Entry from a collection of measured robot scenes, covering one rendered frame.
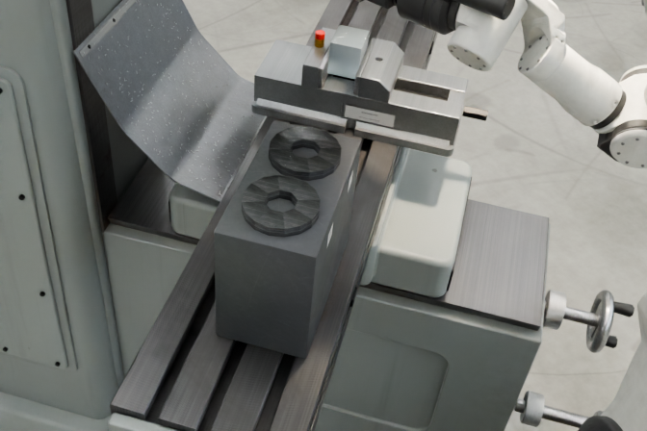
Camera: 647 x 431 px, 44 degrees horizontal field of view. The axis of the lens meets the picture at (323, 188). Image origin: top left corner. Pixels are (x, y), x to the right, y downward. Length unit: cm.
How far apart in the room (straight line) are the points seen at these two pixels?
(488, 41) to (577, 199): 182
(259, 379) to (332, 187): 25
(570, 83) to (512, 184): 171
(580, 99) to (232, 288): 52
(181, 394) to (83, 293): 62
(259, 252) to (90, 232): 63
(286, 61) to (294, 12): 217
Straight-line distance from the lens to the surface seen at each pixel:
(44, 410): 190
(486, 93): 320
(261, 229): 89
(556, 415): 155
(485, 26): 105
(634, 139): 112
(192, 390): 99
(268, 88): 135
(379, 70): 130
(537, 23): 111
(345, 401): 165
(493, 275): 144
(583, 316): 155
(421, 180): 144
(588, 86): 112
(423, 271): 132
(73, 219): 144
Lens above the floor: 176
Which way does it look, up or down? 42 degrees down
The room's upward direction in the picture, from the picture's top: 6 degrees clockwise
